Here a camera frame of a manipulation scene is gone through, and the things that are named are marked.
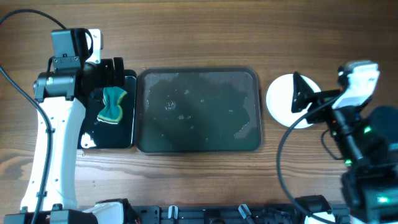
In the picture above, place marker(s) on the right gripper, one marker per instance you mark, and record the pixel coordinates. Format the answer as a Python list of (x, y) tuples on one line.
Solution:
[(310, 96)]

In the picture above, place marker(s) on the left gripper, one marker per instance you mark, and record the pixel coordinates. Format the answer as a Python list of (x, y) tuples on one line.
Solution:
[(107, 79)]

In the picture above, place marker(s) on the white plate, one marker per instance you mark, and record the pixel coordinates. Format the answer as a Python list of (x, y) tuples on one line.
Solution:
[(279, 98)]

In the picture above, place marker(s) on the green yellow sponge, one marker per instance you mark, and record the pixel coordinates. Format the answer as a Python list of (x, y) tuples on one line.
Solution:
[(112, 113)]

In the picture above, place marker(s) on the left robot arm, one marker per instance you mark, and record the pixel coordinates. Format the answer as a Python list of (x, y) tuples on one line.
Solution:
[(83, 101)]

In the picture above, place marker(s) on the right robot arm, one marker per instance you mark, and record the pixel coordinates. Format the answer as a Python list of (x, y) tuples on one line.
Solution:
[(368, 146)]

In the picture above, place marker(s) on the black water basin tray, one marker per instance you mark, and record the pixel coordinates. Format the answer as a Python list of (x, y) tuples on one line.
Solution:
[(95, 134)]

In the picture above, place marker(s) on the large dark serving tray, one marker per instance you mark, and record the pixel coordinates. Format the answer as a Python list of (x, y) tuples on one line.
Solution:
[(208, 109)]

